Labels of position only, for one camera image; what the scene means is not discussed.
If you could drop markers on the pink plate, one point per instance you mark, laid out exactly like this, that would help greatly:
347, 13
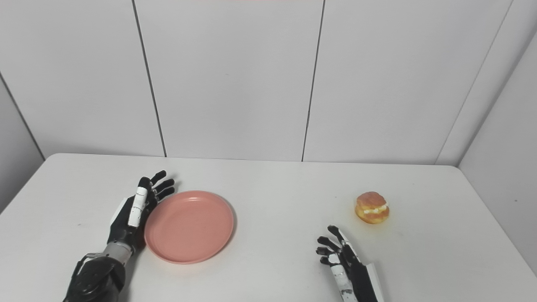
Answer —
188, 226

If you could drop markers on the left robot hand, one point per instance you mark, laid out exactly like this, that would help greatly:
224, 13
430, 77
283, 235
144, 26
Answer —
134, 209

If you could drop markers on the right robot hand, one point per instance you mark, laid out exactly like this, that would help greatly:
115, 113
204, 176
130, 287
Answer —
348, 268

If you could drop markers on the cream puff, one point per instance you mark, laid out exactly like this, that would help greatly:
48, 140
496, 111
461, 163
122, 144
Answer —
372, 207

